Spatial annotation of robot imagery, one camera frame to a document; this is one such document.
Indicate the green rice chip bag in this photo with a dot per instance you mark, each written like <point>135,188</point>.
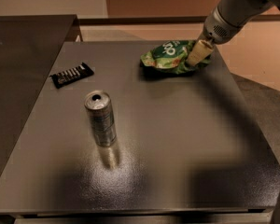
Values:
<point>171,56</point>

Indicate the black chocolate bar wrapper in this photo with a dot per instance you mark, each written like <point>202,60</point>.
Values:
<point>71,75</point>

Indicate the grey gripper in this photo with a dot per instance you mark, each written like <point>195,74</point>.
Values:
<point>215,29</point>

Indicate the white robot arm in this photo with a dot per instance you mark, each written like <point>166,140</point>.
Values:
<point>239,12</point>

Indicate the silver redbull can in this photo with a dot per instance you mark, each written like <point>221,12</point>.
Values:
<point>100,111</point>

